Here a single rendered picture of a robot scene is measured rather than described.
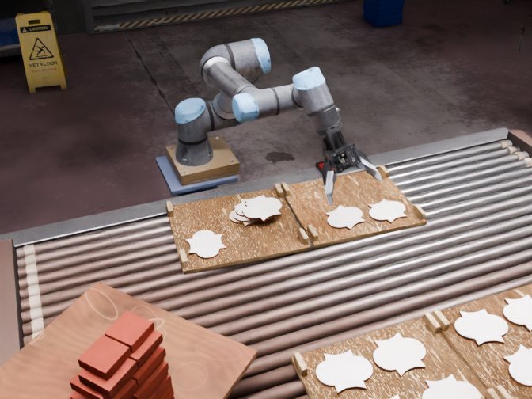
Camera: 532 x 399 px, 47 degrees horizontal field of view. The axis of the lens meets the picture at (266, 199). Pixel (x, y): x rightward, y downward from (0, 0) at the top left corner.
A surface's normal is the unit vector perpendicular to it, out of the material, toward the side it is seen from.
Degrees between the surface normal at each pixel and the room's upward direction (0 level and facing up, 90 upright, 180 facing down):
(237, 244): 0
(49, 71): 78
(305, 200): 0
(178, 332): 0
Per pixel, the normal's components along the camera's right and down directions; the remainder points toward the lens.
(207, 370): 0.00, -0.82
